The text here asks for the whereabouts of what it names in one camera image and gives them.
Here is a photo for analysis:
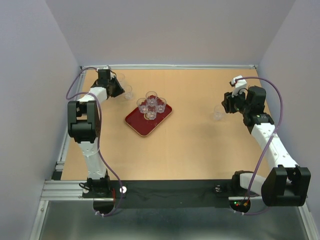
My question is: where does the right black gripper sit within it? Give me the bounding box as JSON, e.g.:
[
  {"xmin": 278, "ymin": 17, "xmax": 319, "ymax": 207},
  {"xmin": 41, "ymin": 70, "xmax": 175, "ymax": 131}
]
[{"xmin": 220, "ymin": 87, "xmax": 251, "ymax": 115}]

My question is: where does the clear faceted glass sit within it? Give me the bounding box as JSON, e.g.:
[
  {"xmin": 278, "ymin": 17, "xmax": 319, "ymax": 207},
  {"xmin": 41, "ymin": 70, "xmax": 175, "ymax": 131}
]
[
  {"xmin": 156, "ymin": 97, "xmax": 167, "ymax": 114},
  {"xmin": 145, "ymin": 91, "xmax": 158, "ymax": 107}
]

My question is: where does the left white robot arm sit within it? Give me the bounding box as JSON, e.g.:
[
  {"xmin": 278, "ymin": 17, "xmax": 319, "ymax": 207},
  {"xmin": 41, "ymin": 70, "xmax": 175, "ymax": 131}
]
[{"xmin": 65, "ymin": 67, "xmax": 125, "ymax": 198}]

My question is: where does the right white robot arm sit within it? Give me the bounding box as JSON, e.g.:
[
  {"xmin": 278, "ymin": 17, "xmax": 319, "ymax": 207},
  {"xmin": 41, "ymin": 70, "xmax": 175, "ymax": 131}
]
[{"xmin": 222, "ymin": 86, "xmax": 311, "ymax": 207}]

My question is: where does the red rectangular serving tray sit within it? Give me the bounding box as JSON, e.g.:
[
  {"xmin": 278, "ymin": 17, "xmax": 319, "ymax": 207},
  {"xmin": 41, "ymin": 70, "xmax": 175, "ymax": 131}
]
[{"xmin": 125, "ymin": 103, "xmax": 173, "ymax": 137}]

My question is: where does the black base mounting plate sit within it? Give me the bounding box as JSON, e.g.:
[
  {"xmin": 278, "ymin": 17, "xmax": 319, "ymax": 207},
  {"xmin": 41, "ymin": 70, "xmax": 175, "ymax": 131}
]
[{"xmin": 79, "ymin": 179, "xmax": 246, "ymax": 209}]

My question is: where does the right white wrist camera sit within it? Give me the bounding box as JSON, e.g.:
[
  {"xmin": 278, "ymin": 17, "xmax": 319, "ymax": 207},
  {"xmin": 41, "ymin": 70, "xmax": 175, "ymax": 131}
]
[{"xmin": 230, "ymin": 75, "xmax": 247, "ymax": 98}]

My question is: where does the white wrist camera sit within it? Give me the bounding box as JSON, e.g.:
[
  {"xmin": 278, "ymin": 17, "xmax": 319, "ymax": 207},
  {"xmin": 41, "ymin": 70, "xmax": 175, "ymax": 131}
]
[
  {"xmin": 230, "ymin": 75, "xmax": 247, "ymax": 98},
  {"xmin": 96, "ymin": 65, "xmax": 111, "ymax": 71}
]

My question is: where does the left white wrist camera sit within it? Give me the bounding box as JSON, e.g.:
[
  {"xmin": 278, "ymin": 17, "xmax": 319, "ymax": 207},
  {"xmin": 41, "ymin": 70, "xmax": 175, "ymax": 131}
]
[{"xmin": 96, "ymin": 65, "xmax": 111, "ymax": 71}]

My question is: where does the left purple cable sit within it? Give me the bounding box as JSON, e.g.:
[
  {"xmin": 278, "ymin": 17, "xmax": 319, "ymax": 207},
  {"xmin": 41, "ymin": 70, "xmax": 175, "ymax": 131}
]
[{"xmin": 66, "ymin": 66, "xmax": 125, "ymax": 218}]

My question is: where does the aluminium table frame rail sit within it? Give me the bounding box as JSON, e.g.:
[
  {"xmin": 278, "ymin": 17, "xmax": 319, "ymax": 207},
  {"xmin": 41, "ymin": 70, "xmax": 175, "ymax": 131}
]
[{"xmin": 80, "ymin": 64, "xmax": 257, "ymax": 70}]

